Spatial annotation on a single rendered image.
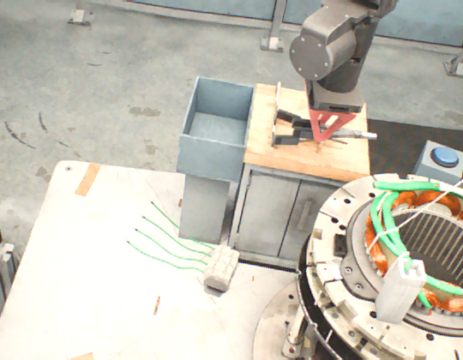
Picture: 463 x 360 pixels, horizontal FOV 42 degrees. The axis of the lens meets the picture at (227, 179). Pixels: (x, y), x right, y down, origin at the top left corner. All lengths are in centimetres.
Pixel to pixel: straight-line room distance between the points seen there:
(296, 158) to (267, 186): 8
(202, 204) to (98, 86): 179
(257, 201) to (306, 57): 38
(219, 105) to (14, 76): 188
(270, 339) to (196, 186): 29
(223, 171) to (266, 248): 20
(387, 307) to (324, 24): 33
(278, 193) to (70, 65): 205
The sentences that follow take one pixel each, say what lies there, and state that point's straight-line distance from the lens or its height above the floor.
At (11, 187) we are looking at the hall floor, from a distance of 238.
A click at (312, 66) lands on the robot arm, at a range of 72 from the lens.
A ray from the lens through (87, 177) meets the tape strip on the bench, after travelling 129.
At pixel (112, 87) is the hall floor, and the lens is 282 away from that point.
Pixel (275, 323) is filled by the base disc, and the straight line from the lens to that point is 107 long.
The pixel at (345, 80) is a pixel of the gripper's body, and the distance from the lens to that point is 80.
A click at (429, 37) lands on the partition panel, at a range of 334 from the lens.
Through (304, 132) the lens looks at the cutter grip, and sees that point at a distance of 87.
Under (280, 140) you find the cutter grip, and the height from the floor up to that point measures 109.
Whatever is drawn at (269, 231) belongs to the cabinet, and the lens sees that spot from 109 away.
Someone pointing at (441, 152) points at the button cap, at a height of 104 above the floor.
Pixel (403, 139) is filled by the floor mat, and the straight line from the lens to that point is 284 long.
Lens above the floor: 170
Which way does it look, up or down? 45 degrees down
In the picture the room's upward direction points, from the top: 10 degrees clockwise
